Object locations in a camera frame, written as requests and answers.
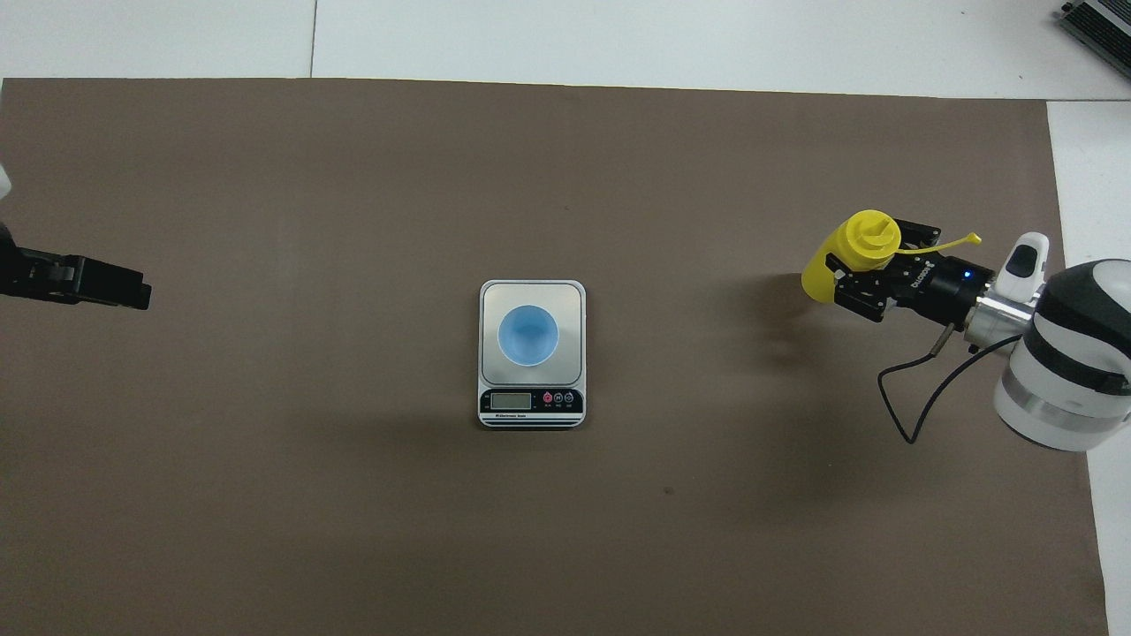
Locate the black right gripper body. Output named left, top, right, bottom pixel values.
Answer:
left=892, top=254, right=995, bottom=329

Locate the yellow squeeze bottle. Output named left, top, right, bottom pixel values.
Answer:
left=801, top=209, right=983, bottom=306

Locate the light blue plastic cup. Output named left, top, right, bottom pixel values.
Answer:
left=497, top=305, right=560, bottom=368

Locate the silver digital kitchen scale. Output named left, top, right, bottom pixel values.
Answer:
left=478, top=279, right=588, bottom=430

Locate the grey ribbed metal device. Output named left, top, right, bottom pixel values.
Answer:
left=1060, top=0, right=1131, bottom=56

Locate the brown paper table mat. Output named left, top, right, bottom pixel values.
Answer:
left=0, top=78, right=1110, bottom=636

